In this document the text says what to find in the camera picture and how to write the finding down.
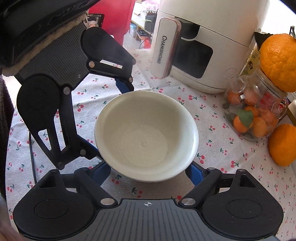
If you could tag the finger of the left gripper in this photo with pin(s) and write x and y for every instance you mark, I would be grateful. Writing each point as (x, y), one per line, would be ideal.
(46, 109)
(106, 57)

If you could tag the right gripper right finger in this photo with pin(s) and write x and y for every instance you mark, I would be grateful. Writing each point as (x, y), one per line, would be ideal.
(205, 181)

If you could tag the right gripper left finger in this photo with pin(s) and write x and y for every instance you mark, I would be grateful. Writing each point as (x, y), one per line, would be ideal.
(81, 188)

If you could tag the large cream bowl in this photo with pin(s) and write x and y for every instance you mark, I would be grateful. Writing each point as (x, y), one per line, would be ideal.
(146, 136)

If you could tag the cherry print tablecloth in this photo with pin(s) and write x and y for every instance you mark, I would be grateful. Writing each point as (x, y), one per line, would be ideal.
(219, 146)

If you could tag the large orange on table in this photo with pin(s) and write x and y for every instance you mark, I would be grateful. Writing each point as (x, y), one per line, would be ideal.
(281, 144)

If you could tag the glass jar of tangerines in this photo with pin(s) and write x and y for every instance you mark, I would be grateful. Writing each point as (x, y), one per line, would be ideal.
(253, 105)

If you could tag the white Changhong air fryer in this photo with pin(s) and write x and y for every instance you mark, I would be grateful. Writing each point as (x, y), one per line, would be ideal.
(196, 42)

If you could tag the yellow printed box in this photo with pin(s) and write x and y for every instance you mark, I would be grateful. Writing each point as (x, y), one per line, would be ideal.
(251, 62)

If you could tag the large orange on jar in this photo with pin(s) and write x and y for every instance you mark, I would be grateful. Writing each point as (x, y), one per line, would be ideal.
(277, 59)

